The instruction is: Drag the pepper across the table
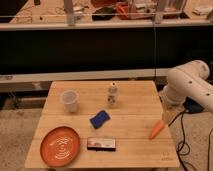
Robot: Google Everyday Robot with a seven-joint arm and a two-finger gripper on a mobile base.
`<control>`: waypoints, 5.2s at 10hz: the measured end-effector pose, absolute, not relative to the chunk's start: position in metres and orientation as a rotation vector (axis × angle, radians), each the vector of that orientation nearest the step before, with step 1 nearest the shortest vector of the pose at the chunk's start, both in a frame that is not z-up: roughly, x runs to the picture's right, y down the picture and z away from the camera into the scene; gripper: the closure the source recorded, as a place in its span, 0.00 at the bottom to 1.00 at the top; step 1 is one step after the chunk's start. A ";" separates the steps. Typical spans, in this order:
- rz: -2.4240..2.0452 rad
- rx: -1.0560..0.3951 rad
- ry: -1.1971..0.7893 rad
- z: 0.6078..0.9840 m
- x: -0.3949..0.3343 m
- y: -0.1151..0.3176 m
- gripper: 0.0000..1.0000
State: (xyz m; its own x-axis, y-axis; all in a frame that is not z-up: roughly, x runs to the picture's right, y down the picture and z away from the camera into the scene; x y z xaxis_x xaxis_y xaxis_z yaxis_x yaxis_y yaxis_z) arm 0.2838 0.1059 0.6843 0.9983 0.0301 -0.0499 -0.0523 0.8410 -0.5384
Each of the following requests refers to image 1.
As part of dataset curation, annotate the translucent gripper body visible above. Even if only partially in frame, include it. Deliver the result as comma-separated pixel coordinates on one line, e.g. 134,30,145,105
159,92,173,124

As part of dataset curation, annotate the orange pepper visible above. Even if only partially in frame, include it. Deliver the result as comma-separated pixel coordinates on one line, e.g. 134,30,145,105
149,120,165,139

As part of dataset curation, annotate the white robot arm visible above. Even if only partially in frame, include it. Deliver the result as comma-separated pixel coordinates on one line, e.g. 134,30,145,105
159,60,213,123

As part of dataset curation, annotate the wooden table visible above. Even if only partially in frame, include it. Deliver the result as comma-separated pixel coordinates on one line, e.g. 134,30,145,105
25,81,179,169

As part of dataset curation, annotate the small white bottle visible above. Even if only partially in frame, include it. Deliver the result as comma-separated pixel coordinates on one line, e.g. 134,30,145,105
107,82,118,106

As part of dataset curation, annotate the blue sponge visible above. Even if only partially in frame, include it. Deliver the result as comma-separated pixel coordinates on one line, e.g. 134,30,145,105
90,110,110,129

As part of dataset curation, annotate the black and white box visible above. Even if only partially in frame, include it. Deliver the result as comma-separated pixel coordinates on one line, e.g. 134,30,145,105
87,137,116,151

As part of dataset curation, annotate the translucent plastic cup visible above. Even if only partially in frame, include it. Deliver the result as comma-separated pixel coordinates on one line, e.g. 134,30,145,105
60,90,78,113

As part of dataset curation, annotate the orange tool on shelf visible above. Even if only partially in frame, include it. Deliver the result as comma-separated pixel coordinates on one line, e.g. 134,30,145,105
116,2,139,20

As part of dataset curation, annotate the orange plate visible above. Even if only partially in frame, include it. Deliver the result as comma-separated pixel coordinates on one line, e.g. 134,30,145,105
40,126,80,167

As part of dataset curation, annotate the black object on shelf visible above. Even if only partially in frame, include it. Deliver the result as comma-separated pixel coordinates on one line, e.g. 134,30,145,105
92,7,115,21

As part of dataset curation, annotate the black cable on floor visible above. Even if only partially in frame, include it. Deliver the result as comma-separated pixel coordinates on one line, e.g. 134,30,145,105
167,109,199,171

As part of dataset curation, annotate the thin vertical black cable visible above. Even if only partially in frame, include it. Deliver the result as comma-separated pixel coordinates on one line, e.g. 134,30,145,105
153,23,158,81

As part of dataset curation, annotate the metal shelf post right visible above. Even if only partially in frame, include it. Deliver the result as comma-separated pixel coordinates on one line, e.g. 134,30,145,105
154,0,167,24

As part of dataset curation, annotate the metal shelf post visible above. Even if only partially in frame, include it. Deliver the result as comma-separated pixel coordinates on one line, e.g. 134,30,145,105
154,0,167,24
64,0,75,26

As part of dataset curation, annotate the metal shelf post left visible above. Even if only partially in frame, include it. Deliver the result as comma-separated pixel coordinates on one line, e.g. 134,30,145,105
64,0,75,26

